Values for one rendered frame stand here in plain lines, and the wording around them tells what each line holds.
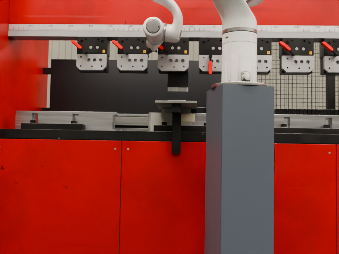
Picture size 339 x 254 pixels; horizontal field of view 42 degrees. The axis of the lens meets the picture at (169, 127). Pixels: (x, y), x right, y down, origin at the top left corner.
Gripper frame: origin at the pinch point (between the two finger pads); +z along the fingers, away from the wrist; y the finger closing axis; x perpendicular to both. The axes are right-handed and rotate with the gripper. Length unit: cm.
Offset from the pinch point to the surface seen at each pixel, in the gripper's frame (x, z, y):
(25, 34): -55, 4, 38
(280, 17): 36, 4, -49
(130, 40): -12.8, 3.6, 6.6
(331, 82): 85, 80, -65
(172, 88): 18.0, 7.7, 10.8
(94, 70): -17.1, 4.7, 29.3
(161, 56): 4.3, 3.3, 2.8
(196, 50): -28, 310, -68
